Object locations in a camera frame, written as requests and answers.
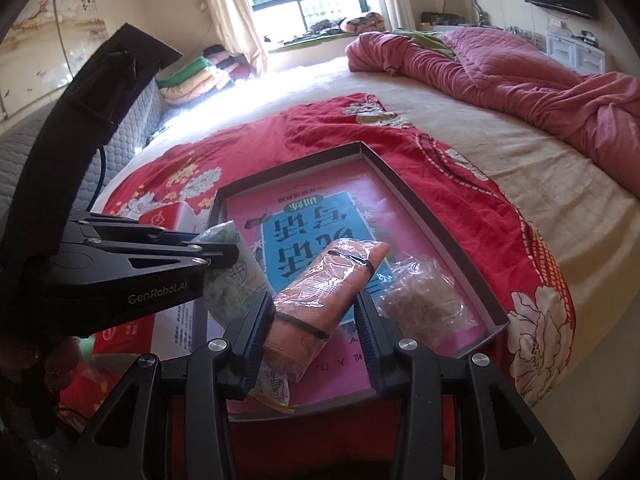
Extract green white tissue packet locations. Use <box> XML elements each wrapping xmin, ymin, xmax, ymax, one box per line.
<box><xmin>192</xmin><ymin>220</ymin><xmax>276</xmax><ymax>328</ymax></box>

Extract clear bag brown contents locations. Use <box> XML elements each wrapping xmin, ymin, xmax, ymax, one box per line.
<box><xmin>378</xmin><ymin>256</ymin><xmax>477</xmax><ymax>348</ymax></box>

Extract pink roll package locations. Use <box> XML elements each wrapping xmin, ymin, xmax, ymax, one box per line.
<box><xmin>264</xmin><ymin>238</ymin><xmax>390</xmax><ymax>382</ymax></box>

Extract yellow white snack packet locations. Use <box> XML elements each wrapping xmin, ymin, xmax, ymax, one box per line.
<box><xmin>250</xmin><ymin>364</ymin><xmax>294</xmax><ymax>415</ymax></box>

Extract green sponge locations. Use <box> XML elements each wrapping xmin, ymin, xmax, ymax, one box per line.
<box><xmin>77</xmin><ymin>335</ymin><xmax>96</xmax><ymax>362</ymax></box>

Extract red tissue pack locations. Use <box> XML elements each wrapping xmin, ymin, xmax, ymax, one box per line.
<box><xmin>92</xmin><ymin>199</ymin><xmax>212</xmax><ymax>361</ymax></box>

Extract red floral blanket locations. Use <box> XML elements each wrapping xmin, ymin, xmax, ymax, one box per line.
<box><xmin>60</xmin><ymin>91</ymin><xmax>576</xmax><ymax>480</ymax></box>

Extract grey quilted headboard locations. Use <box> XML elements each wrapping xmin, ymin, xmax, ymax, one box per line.
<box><xmin>0</xmin><ymin>77</ymin><xmax>164</xmax><ymax>221</ymax></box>

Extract beige bed sheet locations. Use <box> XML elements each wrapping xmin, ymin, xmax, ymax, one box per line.
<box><xmin>96</xmin><ymin>58</ymin><xmax>639</xmax><ymax>403</ymax></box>

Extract stack of folded blankets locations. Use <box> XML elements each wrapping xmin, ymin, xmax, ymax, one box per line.
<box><xmin>156</xmin><ymin>44</ymin><xmax>254</xmax><ymax>107</ymax></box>

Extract left cream curtain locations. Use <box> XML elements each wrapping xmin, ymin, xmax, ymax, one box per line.
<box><xmin>205</xmin><ymin>0</ymin><xmax>268</xmax><ymax>75</ymax></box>

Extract clothes pile on windowsill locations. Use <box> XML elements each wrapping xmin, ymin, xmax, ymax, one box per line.
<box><xmin>265</xmin><ymin>12</ymin><xmax>387</xmax><ymax>52</ymax></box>

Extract pink quilted comforter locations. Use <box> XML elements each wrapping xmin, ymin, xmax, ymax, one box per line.
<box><xmin>346</xmin><ymin>27</ymin><xmax>639</xmax><ymax>194</ymax></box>

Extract heart shaped mirror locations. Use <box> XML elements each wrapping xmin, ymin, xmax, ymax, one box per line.
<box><xmin>442</xmin><ymin>0</ymin><xmax>490</xmax><ymax>26</ymax></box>

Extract white drawer cabinet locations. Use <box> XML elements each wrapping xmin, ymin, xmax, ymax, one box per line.
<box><xmin>546</xmin><ymin>32</ymin><xmax>611</xmax><ymax>75</ymax></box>

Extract black cable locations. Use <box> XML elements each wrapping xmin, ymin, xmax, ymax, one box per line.
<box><xmin>84</xmin><ymin>145</ymin><xmax>109</xmax><ymax>214</ymax></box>

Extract floral wall painting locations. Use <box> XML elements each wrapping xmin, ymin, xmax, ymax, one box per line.
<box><xmin>1</xmin><ymin>0</ymin><xmax>108</xmax><ymax>117</ymax></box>

